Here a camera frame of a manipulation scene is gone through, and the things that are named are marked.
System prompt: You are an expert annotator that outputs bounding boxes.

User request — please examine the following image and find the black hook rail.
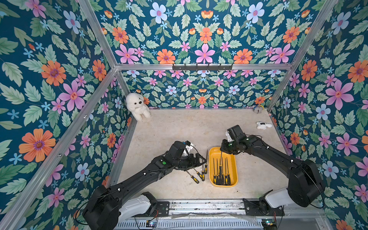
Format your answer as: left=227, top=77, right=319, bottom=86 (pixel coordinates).
left=172, top=64, right=233, bottom=71

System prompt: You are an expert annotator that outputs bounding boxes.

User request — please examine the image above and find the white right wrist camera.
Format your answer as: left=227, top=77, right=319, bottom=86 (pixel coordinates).
left=226, top=132, right=234, bottom=142

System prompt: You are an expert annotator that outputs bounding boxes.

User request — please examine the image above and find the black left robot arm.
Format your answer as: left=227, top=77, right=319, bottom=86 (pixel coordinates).
left=82, top=141, right=207, bottom=230

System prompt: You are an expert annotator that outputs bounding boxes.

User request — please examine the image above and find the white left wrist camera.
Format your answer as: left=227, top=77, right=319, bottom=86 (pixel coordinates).
left=183, top=145, right=194, bottom=156

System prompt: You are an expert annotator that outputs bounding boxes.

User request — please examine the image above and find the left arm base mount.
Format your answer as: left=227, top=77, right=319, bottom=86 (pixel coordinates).
left=137, top=192, right=170, bottom=218

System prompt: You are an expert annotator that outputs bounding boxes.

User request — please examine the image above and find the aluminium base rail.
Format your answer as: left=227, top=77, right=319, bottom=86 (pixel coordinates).
left=116, top=199, right=333, bottom=230

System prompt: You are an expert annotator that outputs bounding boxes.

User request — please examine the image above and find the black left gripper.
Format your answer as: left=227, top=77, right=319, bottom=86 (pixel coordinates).
left=171, top=153, right=207, bottom=171

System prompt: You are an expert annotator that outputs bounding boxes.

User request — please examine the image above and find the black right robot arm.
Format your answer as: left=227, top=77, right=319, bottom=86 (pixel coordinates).
left=220, top=125, right=325, bottom=209

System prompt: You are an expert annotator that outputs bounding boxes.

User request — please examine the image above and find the aluminium frame post left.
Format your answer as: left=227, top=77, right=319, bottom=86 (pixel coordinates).
left=79, top=0, right=130, bottom=96

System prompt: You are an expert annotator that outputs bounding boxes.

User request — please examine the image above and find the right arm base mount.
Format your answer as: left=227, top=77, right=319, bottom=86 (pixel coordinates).
left=242, top=190, right=285, bottom=217

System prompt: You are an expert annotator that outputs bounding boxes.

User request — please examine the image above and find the aluminium frame post right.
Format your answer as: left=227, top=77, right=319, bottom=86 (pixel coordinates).
left=267, top=0, right=338, bottom=114

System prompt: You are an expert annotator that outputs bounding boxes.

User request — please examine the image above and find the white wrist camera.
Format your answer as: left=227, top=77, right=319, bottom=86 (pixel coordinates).
left=226, top=132, right=234, bottom=142
left=183, top=145, right=194, bottom=156

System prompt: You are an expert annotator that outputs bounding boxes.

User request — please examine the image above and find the aluminium frame top bar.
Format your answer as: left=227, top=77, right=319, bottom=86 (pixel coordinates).
left=115, top=63, right=292, bottom=71

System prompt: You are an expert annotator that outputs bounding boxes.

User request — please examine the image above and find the aluminium frame post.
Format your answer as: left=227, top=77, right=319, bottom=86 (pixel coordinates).
left=79, top=0, right=130, bottom=96
left=267, top=0, right=338, bottom=114

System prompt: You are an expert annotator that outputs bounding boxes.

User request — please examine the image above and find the white plush bear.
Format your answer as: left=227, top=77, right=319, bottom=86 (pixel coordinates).
left=126, top=93, right=151, bottom=121

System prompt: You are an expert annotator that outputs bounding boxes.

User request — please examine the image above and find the yellow storage tray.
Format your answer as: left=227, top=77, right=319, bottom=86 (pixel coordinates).
left=208, top=147, right=239, bottom=187

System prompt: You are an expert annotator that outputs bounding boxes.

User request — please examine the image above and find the small white plush toy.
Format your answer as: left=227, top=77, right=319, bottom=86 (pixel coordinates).
left=256, top=121, right=273, bottom=130

